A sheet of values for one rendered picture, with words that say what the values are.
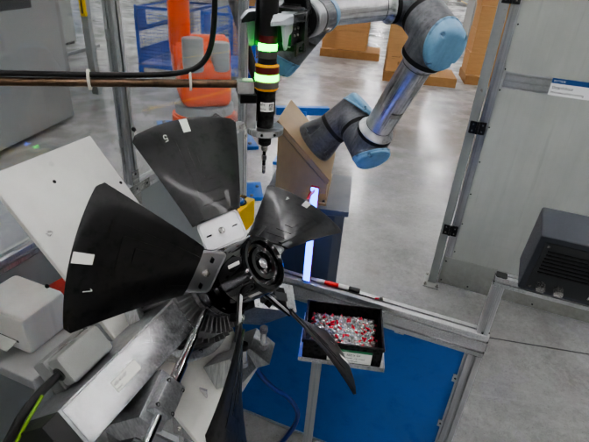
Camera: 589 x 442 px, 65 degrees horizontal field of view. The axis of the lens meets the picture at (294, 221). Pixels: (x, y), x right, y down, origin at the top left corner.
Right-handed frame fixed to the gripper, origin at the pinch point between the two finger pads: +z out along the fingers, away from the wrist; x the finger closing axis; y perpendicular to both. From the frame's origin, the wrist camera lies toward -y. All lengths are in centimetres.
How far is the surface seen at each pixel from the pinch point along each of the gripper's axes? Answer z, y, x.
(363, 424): -38, 136, -26
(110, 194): 26.4, 23.8, 11.5
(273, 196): -23, 45, 6
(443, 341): -37, 86, -44
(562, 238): -32, 43, -62
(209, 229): 5.0, 40.3, 7.8
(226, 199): 0.5, 35.2, 6.4
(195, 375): 15, 73, 7
